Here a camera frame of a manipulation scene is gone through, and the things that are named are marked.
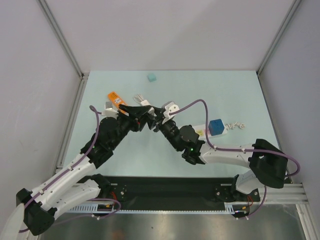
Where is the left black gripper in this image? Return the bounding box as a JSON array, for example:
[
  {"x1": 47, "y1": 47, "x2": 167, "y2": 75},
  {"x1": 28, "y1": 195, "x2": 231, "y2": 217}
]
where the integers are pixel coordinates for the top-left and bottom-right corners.
[{"x1": 109, "y1": 104, "x2": 152, "y2": 149}]

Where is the white cord of orange strip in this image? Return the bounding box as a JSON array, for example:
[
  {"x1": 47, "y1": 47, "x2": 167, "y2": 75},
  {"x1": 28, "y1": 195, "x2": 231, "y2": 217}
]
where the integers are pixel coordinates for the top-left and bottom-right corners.
[{"x1": 133, "y1": 93, "x2": 152, "y2": 107}]

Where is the orange power strip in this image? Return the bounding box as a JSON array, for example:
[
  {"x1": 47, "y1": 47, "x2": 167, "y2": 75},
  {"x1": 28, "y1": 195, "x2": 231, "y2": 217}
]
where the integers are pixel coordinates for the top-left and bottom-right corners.
[{"x1": 107, "y1": 91, "x2": 127, "y2": 114}]

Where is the white colourful power strip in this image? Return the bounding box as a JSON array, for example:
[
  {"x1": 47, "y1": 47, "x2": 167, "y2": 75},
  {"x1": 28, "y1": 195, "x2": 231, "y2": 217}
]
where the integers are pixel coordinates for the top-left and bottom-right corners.
[{"x1": 193, "y1": 124, "x2": 228, "y2": 140}]

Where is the blue cube plug adapter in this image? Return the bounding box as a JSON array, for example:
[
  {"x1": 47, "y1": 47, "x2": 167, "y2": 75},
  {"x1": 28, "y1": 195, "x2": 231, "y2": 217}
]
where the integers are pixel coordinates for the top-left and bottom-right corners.
[{"x1": 208, "y1": 118, "x2": 225, "y2": 136}]

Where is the white power strip cord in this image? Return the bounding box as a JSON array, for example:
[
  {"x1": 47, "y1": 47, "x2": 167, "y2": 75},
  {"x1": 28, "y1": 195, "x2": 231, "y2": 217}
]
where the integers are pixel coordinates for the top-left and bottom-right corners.
[{"x1": 224, "y1": 121, "x2": 247, "y2": 131}]

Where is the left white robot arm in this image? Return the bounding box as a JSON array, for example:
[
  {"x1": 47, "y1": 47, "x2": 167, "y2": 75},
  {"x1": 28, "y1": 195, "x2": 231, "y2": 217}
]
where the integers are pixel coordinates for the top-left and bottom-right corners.
[{"x1": 16, "y1": 104, "x2": 156, "y2": 236}]

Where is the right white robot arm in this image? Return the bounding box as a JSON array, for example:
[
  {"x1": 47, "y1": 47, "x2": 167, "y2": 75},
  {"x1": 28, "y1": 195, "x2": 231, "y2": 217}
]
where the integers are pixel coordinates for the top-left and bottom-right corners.
[{"x1": 149, "y1": 106, "x2": 288, "y2": 201}]

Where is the teal cube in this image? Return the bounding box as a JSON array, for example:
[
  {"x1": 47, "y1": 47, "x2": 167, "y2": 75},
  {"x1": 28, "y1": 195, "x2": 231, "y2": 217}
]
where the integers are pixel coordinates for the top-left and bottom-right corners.
[{"x1": 147, "y1": 73, "x2": 157, "y2": 82}]

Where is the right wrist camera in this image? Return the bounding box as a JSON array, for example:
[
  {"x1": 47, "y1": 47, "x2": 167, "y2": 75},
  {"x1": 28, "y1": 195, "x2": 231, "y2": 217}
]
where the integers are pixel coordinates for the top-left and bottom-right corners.
[{"x1": 161, "y1": 101, "x2": 180, "y2": 124}]

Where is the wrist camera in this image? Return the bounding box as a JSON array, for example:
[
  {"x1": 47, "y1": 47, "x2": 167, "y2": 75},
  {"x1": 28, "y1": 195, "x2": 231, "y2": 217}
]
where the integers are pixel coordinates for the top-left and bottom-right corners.
[
  {"x1": 161, "y1": 101, "x2": 180, "y2": 124},
  {"x1": 101, "y1": 101, "x2": 118, "y2": 119}
]

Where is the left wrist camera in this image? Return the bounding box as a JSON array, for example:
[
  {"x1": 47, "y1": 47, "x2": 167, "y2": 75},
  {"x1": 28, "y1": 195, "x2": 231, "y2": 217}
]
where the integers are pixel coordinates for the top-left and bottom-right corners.
[{"x1": 101, "y1": 101, "x2": 118, "y2": 119}]

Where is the left aluminium frame post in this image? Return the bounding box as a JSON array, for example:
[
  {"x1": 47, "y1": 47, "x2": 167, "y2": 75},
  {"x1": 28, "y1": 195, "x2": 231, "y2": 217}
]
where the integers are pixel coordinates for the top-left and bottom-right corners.
[{"x1": 36, "y1": 0, "x2": 90, "y2": 81}]

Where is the aluminium frame post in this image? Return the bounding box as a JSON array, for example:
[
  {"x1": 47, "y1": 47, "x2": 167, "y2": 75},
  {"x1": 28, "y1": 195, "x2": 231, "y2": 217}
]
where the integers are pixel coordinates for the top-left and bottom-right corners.
[
  {"x1": 36, "y1": 0, "x2": 90, "y2": 81},
  {"x1": 256, "y1": 0, "x2": 303, "y2": 76}
]

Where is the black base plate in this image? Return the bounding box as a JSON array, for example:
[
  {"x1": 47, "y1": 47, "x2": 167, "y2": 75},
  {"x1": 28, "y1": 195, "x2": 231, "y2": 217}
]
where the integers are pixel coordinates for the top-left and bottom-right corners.
[{"x1": 98, "y1": 175, "x2": 264, "y2": 208}]

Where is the white slotted cable duct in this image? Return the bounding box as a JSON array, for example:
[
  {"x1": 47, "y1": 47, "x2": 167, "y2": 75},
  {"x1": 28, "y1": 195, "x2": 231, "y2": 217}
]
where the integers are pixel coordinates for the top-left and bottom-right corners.
[{"x1": 67, "y1": 201, "x2": 250, "y2": 215}]

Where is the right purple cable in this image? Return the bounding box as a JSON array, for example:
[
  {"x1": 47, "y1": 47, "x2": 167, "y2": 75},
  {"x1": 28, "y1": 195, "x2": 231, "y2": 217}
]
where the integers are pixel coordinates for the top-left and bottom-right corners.
[{"x1": 168, "y1": 99, "x2": 301, "y2": 177}]

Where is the right aluminium frame post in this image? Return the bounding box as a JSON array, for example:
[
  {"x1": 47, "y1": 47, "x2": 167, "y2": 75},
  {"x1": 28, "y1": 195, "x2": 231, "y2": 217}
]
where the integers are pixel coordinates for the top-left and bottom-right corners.
[{"x1": 256, "y1": 0, "x2": 303, "y2": 76}]

